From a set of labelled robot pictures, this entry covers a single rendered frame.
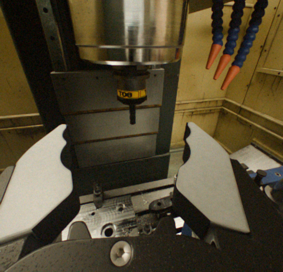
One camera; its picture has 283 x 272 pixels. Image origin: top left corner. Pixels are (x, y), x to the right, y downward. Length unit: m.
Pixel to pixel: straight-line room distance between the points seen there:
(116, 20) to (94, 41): 0.03
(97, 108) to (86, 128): 0.12
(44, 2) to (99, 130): 0.50
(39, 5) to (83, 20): 0.51
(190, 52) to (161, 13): 1.07
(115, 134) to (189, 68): 0.77
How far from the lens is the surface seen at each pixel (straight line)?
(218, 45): 0.31
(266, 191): 0.48
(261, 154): 1.37
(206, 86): 1.41
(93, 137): 0.82
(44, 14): 0.72
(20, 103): 1.25
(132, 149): 0.90
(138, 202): 0.75
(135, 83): 0.25
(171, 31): 0.21
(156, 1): 0.20
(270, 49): 1.34
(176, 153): 1.53
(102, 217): 0.63
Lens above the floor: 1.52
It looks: 30 degrees down
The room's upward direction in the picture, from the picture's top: 1 degrees clockwise
